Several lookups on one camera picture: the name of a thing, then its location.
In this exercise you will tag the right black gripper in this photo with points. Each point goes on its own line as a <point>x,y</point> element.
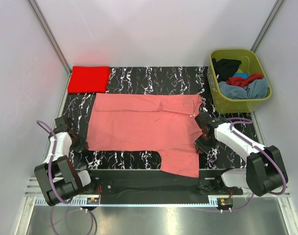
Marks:
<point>200,148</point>

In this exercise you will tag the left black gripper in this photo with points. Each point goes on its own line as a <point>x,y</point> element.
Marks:
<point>80,146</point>

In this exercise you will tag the pink t shirt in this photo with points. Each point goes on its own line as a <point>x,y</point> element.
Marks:
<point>142,122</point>

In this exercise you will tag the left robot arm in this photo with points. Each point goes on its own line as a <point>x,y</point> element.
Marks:
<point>58,164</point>

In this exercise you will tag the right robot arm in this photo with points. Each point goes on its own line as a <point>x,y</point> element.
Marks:
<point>246,156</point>

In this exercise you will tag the folded red t shirt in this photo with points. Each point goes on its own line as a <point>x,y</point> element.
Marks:
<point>89,80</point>

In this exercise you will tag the olive green plastic bin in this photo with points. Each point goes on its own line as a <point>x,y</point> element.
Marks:
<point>250,65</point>

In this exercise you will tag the dark red garment in bin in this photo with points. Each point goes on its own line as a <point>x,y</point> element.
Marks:
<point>241,82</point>

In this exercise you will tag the black garment in bin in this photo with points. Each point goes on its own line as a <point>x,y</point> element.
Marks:
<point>225,68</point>

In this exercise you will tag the bright blue garment in bin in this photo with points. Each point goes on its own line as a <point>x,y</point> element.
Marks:
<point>241,74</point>

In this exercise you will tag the grey blue garment in bin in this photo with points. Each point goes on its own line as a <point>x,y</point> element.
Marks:
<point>257,89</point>

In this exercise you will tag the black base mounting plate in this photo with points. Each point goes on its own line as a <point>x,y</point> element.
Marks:
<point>203,174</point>

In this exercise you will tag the aluminium frame rail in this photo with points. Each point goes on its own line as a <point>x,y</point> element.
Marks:
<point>156,192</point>

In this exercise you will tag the left aluminium corner post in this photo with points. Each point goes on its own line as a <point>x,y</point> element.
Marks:
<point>48,33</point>

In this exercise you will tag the aluminium corner post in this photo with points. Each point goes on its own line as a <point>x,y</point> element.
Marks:
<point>48,33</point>
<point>267,24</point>

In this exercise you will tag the right aluminium corner post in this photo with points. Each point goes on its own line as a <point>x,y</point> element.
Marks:
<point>267,24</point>

